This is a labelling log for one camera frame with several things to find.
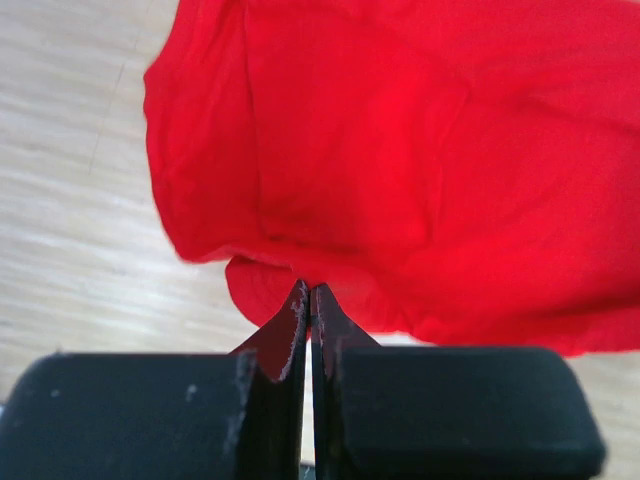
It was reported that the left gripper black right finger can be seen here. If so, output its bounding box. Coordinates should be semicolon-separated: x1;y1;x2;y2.
310;285;607;479

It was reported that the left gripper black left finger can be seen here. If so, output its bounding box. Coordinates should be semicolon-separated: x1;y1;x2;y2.
1;282;308;479

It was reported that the red t shirt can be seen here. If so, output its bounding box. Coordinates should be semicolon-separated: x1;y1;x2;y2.
144;1;639;355

